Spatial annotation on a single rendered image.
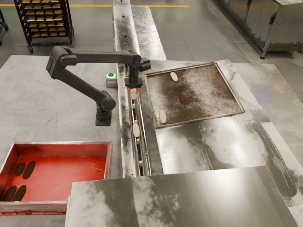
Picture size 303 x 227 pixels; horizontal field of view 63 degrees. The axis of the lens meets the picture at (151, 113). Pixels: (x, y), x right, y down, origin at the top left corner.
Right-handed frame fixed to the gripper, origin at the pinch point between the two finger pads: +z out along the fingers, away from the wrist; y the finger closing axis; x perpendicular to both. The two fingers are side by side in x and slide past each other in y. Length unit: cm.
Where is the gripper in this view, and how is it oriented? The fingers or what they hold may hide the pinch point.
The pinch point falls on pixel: (133, 93)
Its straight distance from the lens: 147.9
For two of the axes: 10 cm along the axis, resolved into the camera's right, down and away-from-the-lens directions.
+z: -0.6, 7.3, 6.8
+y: -9.9, 0.5, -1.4
